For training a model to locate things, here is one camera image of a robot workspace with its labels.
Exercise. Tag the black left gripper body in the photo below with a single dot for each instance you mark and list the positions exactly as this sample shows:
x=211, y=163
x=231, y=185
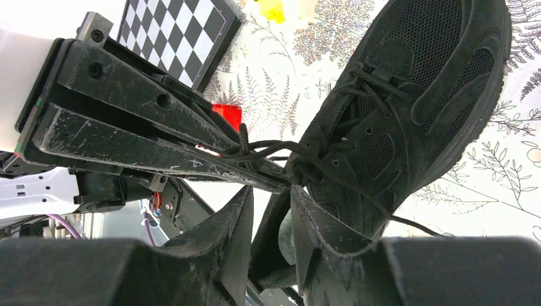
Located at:
x=34, y=57

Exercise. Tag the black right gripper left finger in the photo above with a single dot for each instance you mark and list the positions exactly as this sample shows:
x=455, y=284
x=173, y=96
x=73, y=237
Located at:
x=206, y=265

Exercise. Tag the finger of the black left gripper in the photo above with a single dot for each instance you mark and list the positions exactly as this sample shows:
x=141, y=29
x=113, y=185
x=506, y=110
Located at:
x=64, y=133
x=139, y=92

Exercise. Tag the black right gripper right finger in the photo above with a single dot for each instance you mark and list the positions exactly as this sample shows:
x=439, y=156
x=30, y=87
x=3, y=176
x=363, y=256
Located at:
x=338, y=266

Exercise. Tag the black shoelace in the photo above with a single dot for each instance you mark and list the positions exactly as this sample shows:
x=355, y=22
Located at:
x=270, y=152

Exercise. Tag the black sneaker shoe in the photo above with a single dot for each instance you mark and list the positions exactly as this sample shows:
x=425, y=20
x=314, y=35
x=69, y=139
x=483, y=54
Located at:
x=419, y=88

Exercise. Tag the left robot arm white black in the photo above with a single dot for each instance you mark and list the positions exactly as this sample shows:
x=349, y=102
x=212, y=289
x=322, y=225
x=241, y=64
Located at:
x=37, y=184

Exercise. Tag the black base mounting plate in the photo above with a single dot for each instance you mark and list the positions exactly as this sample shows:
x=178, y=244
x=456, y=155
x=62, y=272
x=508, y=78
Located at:
x=173, y=207

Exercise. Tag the black white chessboard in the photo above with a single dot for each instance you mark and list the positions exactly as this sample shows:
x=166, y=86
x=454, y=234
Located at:
x=185, y=38

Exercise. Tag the red toy calculator block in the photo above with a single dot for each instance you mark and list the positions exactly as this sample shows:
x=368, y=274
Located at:
x=231, y=113

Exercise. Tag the floral patterned table mat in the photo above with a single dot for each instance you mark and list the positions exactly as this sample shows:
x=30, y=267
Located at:
x=280, y=75

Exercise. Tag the multicolour toy brick stack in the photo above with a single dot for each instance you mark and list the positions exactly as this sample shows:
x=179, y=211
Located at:
x=296, y=11

